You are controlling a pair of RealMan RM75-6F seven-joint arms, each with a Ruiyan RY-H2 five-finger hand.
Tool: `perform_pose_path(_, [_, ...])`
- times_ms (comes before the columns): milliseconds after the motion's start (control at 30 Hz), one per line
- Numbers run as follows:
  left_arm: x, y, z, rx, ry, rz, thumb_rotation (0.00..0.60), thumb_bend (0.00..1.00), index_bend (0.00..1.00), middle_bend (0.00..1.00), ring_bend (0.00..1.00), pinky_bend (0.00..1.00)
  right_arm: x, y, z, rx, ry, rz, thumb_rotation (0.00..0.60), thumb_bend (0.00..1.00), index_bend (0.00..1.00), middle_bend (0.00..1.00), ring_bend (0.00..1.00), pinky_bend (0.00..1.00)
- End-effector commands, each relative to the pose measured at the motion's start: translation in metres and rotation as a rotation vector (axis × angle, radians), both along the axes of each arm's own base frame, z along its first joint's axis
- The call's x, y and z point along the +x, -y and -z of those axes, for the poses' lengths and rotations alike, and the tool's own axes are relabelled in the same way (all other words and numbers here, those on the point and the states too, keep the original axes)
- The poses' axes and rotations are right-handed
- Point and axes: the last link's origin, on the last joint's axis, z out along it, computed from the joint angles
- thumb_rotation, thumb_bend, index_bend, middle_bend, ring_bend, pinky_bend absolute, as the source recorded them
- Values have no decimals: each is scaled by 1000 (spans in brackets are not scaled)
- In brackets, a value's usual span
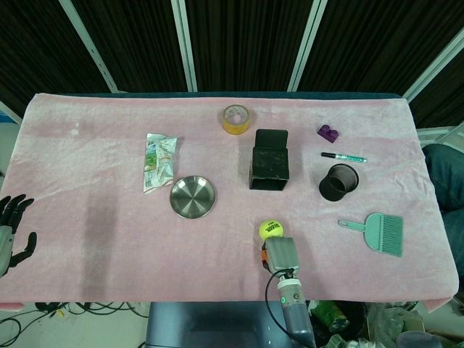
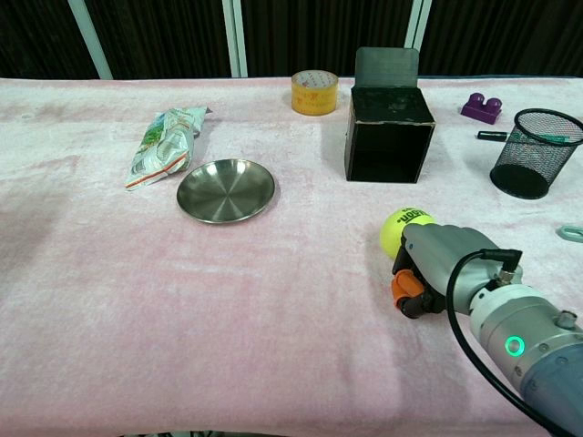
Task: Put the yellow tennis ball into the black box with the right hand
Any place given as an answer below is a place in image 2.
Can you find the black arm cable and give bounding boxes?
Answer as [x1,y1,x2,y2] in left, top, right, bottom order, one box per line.
[445,248,583,437]

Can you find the purple toy block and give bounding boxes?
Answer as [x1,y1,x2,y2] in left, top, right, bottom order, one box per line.
[459,92,504,127]

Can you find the crumpled snack packet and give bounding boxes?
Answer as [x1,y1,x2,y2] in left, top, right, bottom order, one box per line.
[125,105,214,192]

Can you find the slanted white partition post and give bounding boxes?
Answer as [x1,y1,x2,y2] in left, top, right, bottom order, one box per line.
[67,0,114,81]

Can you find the yellow packing tape roll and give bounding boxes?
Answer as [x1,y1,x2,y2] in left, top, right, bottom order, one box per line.
[291,70,339,117]

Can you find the pink plush table cloth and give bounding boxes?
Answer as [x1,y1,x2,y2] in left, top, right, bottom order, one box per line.
[0,75,583,437]

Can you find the black open cardboard box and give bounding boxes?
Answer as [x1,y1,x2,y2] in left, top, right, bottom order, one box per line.
[344,46,437,184]

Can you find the double white partition post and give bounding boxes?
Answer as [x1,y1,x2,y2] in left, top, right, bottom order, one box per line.
[221,0,250,78]

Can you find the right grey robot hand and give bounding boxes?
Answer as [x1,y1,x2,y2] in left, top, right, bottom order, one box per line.
[390,222,506,320]

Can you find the yellow tennis ball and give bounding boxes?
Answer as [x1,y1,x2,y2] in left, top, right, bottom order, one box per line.
[379,207,437,260]

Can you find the green black marker pen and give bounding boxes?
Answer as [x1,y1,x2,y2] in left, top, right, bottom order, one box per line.
[476,129,570,143]

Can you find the black mesh pen holder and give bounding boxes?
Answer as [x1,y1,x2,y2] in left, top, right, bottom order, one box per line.
[489,107,583,199]

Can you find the stainless steel plate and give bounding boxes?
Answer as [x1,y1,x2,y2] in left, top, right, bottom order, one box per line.
[176,158,278,225]

